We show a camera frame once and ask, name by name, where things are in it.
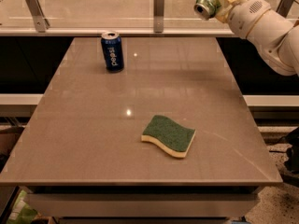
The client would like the green package on floor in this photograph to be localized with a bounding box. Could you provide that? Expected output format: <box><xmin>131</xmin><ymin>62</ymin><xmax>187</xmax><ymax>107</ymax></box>
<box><xmin>6</xmin><ymin>190</ymin><xmax>37</xmax><ymax>224</ymax></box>

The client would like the right metal bracket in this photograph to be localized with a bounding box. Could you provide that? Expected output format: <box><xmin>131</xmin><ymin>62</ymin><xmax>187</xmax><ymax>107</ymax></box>
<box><xmin>277</xmin><ymin>0</ymin><xmax>295</xmax><ymax>18</ymax></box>

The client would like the metal bracket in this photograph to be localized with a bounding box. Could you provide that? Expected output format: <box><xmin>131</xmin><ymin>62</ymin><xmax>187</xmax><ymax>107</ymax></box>
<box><xmin>277</xmin><ymin>0</ymin><xmax>295</xmax><ymax>18</ymax></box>
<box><xmin>25</xmin><ymin>0</ymin><xmax>50</xmax><ymax>33</ymax></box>
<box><xmin>153</xmin><ymin>0</ymin><xmax>164</xmax><ymax>33</ymax></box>

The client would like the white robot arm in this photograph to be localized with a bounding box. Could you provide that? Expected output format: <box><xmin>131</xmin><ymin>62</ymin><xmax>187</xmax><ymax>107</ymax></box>
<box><xmin>216</xmin><ymin>0</ymin><xmax>299</xmax><ymax>76</ymax></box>

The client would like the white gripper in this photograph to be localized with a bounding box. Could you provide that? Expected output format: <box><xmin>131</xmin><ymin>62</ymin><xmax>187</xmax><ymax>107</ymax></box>
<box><xmin>215</xmin><ymin>0</ymin><xmax>271</xmax><ymax>39</ymax></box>

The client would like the blue pepsi can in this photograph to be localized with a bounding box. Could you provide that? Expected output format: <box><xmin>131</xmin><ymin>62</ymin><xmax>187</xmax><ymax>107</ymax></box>
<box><xmin>101</xmin><ymin>31</ymin><xmax>124</xmax><ymax>72</ymax></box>

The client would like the left metal bracket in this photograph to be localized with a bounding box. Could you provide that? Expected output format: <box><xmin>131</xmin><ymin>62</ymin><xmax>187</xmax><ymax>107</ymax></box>
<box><xmin>25</xmin><ymin>0</ymin><xmax>50</xmax><ymax>33</ymax></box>

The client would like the middle metal bracket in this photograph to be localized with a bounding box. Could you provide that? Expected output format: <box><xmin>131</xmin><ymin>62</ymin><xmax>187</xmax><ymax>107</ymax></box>
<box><xmin>153</xmin><ymin>0</ymin><xmax>164</xmax><ymax>33</ymax></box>

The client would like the green yellow sponge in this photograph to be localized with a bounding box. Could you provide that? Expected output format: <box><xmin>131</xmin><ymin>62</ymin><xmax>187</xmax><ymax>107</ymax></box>
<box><xmin>141</xmin><ymin>115</ymin><xmax>196</xmax><ymax>159</ymax></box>

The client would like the black object on floor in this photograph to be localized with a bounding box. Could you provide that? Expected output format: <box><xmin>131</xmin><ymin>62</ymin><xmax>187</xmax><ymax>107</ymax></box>
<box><xmin>275</xmin><ymin>127</ymin><xmax>299</xmax><ymax>188</ymax></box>

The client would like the green soda can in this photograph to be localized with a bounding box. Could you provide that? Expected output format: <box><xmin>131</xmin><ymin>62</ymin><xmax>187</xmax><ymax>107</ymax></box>
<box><xmin>193</xmin><ymin>0</ymin><xmax>221</xmax><ymax>21</ymax></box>

